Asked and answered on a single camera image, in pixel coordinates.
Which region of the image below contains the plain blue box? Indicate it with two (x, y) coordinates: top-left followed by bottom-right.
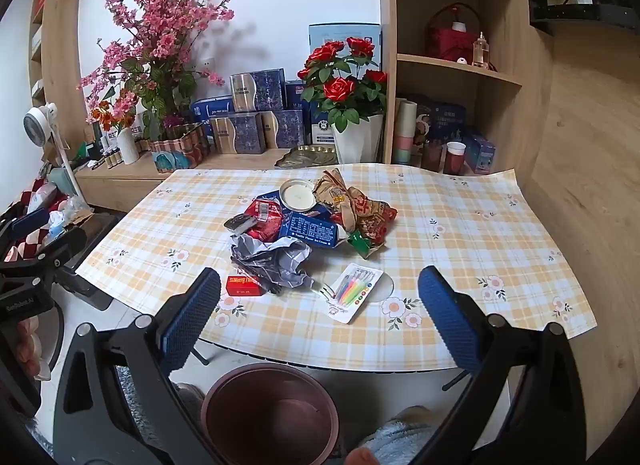
(285, 80), (311, 111)

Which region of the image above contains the potted pink blossom plant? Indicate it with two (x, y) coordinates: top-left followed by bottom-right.
(77, 0), (236, 173)

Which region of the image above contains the blue cardboard box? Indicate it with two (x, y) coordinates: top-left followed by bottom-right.
(277, 210), (351, 249)

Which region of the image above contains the stack of pastel cups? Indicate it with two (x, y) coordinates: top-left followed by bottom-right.
(392, 99), (418, 164)

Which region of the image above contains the brown snack wrapper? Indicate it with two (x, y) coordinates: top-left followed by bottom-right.
(312, 168), (371, 211)

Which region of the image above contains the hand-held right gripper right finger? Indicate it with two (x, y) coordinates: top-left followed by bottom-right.
(418, 265), (587, 465)

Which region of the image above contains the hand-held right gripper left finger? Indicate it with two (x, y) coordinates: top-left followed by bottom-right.
(52, 266), (223, 465)

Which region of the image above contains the potted red rose plant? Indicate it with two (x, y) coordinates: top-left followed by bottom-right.
(297, 36), (388, 164)

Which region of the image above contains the white blue carton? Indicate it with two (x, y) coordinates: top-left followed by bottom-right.
(311, 112), (337, 146)

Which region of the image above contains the small red box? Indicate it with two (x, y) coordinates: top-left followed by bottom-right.
(225, 274), (267, 297)

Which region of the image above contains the person's left hand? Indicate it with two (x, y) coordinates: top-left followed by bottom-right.
(15, 320), (47, 379)

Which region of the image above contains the white vase with orange flowers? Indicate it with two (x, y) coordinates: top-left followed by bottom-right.
(90, 100), (142, 165)

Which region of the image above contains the grey plastic bag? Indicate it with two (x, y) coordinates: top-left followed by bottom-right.
(230, 237), (316, 294)

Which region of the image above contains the red wrapper with white label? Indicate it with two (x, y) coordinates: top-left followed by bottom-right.
(247, 198), (283, 221)

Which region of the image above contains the red gift basket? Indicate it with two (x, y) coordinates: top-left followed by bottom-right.
(425, 2), (483, 63)

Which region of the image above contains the brown snack bag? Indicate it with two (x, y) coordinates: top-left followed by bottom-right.
(332, 188), (398, 248)

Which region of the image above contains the dark grey box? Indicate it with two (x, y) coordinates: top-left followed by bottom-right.
(60, 212), (123, 313)

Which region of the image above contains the yellow checked floral tablecloth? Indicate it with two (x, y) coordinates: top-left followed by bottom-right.
(75, 164), (598, 373)

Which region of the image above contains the crushed red can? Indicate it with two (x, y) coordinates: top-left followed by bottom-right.
(224, 212), (284, 244)

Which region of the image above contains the row of small brown bottles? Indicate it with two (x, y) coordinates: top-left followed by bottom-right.
(97, 142), (124, 169)

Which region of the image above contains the dark brown cup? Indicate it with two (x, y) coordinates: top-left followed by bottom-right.
(424, 142), (446, 171)

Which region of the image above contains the brown plastic bin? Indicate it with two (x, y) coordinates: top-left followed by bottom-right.
(205, 364), (337, 465)

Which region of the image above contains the clear perfume bottle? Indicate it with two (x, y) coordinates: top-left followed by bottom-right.
(472, 32), (490, 68)

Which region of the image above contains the black wall shelf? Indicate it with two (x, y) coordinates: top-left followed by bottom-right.
(530, 0), (640, 37)

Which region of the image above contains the red cup with white rim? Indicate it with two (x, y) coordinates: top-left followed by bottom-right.
(445, 141), (467, 173)

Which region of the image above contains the small blue box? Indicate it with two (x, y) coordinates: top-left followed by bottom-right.
(465, 132), (497, 175)

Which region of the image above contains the white desk fan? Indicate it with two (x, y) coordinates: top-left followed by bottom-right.
(22, 102), (81, 196)

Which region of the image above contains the large light blue box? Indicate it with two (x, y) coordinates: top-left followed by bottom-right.
(308, 24), (382, 77)

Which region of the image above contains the dark blue picture box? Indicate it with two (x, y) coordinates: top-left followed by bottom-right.
(417, 95), (468, 146)

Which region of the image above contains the blue gold patterned gift box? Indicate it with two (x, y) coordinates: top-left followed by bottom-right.
(231, 69), (286, 113)
(209, 112), (266, 155)
(261, 110), (306, 148)

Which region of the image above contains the gold leaf tray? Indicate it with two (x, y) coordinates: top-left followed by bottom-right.
(276, 145), (341, 169)

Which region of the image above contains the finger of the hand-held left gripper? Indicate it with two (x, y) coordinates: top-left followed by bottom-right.
(0, 208), (51, 251)
(0, 228), (88, 278)

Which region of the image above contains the red white checked cloth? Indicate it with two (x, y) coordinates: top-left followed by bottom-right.
(10, 178), (66, 256)

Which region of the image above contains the white round lid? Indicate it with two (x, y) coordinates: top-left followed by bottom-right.
(279, 178), (318, 212)

